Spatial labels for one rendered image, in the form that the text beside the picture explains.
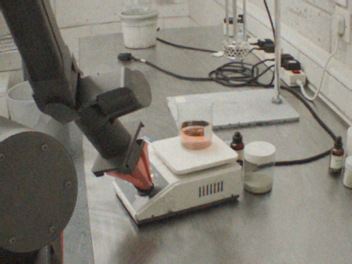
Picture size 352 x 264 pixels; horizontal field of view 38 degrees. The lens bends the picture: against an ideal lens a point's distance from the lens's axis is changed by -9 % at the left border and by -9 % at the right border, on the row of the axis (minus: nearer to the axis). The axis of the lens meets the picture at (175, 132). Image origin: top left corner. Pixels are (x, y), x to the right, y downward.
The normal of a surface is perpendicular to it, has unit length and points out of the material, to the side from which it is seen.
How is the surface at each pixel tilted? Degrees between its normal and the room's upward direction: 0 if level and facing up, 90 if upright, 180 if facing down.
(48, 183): 84
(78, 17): 90
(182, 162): 0
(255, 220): 0
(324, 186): 0
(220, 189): 90
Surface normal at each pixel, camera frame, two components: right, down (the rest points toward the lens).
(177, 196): 0.40, 0.38
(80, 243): -0.03, -0.91
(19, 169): 0.69, 0.18
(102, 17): 0.18, 0.41
